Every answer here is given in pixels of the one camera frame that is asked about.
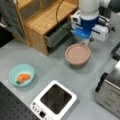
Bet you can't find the teal bowl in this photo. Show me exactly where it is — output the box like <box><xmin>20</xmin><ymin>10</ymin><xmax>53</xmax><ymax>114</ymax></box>
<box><xmin>9</xmin><ymin>64</ymin><xmax>35</xmax><ymax>87</ymax></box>

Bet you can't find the wooden shelf cabinet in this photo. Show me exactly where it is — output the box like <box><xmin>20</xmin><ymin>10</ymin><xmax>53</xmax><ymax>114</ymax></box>
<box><xmin>15</xmin><ymin>0</ymin><xmax>78</xmax><ymax>55</ymax></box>

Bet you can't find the orange carrot toy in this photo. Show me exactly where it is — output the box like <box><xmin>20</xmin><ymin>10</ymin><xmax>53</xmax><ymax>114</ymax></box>
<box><xmin>17</xmin><ymin>74</ymin><xmax>30</xmax><ymax>84</ymax></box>

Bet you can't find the silver toaster oven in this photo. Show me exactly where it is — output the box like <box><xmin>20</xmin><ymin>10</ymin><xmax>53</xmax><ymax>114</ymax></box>
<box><xmin>95</xmin><ymin>61</ymin><xmax>120</xmax><ymax>118</ymax></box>

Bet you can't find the white and blue gripper body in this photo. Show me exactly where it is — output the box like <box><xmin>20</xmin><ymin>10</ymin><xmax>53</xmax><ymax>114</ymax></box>
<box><xmin>71</xmin><ymin>10</ymin><xmax>110</xmax><ymax>41</ymax></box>

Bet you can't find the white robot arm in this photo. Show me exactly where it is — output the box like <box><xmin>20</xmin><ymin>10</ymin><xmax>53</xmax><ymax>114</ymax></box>
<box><xmin>71</xmin><ymin>0</ymin><xmax>120</xmax><ymax>41</ymax></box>

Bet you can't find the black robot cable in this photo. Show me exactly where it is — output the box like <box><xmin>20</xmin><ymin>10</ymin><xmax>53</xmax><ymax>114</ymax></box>
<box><xmin>54</xmin><ymin>0</ymin><xmax>66</xmax><ymax>26</ymax></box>

